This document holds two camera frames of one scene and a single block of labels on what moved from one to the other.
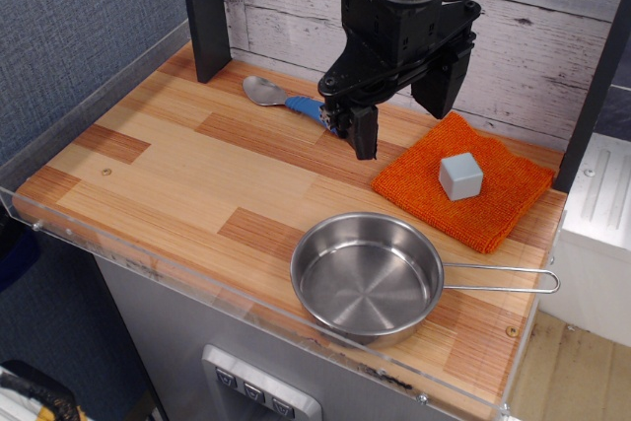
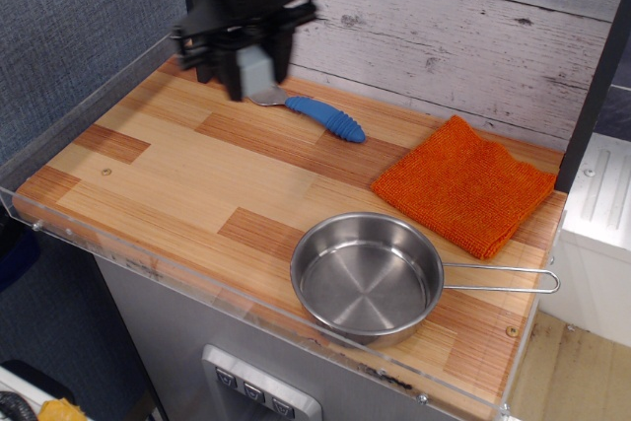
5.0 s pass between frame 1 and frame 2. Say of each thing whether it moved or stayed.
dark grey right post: stayed
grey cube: moved
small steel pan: stayed
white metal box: stayed
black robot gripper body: moved
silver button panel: stayed
